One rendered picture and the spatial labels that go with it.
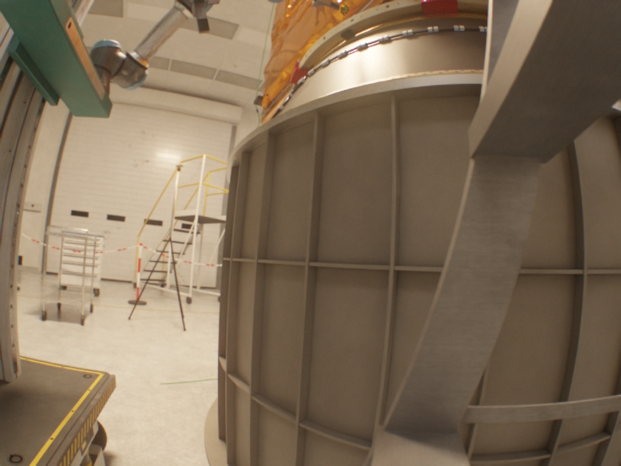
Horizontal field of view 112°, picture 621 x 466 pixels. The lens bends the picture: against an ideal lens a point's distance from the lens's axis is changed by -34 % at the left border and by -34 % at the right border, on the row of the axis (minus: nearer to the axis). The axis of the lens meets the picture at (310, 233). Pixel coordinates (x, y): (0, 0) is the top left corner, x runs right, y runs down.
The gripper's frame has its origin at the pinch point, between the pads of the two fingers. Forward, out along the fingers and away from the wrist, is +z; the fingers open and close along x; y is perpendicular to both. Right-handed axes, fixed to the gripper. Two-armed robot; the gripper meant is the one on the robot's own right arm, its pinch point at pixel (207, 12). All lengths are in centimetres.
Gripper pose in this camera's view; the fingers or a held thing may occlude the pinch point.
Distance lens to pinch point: 82.8
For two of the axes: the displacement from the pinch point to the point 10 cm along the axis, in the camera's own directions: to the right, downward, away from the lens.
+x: 4.4, 0.6, -9.0
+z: 2.4, 9.5, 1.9
